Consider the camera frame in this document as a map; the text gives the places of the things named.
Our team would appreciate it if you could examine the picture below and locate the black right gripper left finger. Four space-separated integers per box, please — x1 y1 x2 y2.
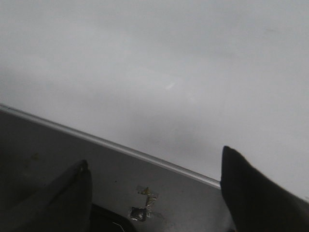
0 160 93 232

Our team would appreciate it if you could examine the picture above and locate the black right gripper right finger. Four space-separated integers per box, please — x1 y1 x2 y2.
220 146 309 232

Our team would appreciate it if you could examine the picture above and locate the crumpled tape residue patch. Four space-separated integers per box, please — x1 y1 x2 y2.
128 185 160 222

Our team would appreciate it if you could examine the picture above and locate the white whiteboard with aluminium frame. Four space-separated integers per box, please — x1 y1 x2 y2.
0 0 309 199

